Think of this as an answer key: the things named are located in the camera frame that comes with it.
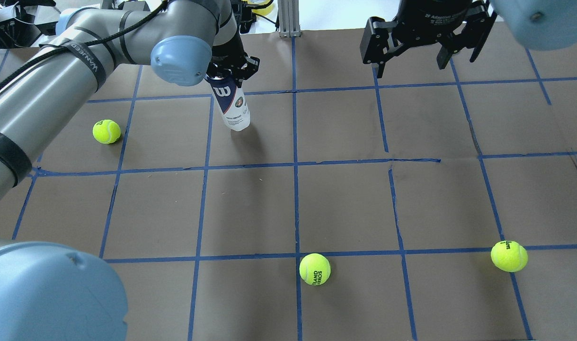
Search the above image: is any tennis ball with black print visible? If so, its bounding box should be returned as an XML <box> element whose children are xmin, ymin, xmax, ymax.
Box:
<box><xmin>299</xmin><ymin>253</ymin><xmax>331</xmax><ymax>286</ymax></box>

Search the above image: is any Wilson tennis ball can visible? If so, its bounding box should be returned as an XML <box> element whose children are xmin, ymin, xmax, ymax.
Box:
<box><xmin>204</xmin><ymin>75</ymin><xmax>251</xmax><ymax>132</ymax></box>

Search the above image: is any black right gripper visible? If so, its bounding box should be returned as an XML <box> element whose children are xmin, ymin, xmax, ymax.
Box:
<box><xmin>360</xmin><ymin>0</ymin><xmax>497</xmax><ymax>79</ymax></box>

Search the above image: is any yellow tape roll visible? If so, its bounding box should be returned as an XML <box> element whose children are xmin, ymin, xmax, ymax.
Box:
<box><xmin>247</xmin><ymin>0</ymin><xmax>275</xmax><ymax>16</ymax></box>

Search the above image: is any tennis ball centre left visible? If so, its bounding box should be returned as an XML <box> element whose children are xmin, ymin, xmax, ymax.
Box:
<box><xmin>92</xmin><ymin>119</ymin><xmax>122</xmax><ymax>144</ymax></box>

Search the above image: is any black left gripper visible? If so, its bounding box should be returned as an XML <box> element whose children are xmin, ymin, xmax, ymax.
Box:
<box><xmin>205</xmin><ymin>31</ymin><xmax>260</xmax><ymax>88</ymax></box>

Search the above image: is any aluminium frame post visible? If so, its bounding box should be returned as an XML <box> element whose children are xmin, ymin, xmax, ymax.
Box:
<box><xmin>276</xmin><ymin>0</ymin><xmax>302</xmax><ymax>38</ymax></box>

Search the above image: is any tennis ball near arm base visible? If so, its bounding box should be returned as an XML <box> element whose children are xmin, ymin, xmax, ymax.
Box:
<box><xmin>491</xmin><ymin>240</ymin><xmax>529</xmax><ymax>273</ymax></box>

